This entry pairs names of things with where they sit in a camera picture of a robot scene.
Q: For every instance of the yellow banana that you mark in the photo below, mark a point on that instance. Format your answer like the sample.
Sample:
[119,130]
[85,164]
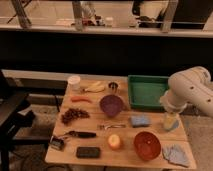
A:
[95,87]

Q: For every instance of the green plastic tray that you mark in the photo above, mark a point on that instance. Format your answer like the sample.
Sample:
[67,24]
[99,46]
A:
[145,91]

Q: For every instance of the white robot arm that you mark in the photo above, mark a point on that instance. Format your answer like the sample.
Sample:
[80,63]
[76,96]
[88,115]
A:
[193,86]

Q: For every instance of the white plastic cup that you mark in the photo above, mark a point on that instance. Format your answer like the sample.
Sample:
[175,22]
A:
[74,82]

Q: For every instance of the blue cup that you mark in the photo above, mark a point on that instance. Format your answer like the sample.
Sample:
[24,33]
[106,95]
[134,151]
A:
[170,124]

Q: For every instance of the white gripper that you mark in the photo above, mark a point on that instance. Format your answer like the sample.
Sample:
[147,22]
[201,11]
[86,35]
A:
[171,111]

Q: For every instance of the silver fork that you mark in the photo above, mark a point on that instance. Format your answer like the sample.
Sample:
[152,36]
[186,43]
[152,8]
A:
[105,127]

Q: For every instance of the bunch of dark grapes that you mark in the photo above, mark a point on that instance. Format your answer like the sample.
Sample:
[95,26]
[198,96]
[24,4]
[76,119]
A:
[73,114]

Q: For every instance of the small metal cup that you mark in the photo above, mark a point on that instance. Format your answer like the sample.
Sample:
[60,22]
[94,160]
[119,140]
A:
[113,86]

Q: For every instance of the blue grey cloth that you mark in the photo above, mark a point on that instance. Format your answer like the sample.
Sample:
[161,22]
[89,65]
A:
[175,154]

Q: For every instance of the black handled tool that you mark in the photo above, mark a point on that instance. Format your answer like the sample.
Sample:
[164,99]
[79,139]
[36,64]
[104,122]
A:
[78,134]

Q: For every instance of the red bowl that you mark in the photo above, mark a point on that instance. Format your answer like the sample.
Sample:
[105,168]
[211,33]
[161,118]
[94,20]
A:
[147,146]

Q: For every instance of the purple bowl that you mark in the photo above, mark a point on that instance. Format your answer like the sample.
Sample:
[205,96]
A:
[111,105]

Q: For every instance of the blue sponge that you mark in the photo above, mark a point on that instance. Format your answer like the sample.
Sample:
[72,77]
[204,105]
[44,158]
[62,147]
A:
[139,121]

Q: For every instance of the black rectangular sponge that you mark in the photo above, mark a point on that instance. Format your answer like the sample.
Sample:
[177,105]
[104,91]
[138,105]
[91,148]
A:
[88,152]

